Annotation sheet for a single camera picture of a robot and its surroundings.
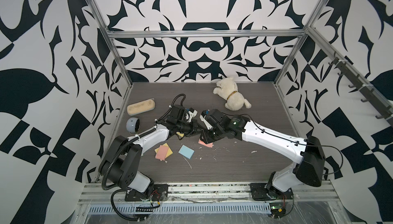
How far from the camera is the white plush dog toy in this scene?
101cm

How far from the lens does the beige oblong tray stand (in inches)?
39.9

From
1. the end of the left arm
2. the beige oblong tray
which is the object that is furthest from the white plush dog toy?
the beige oblong tray

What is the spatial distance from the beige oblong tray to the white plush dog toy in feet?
1.53

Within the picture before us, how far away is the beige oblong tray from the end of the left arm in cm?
38

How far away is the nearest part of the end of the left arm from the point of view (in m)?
0.69

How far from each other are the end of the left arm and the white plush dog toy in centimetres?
35
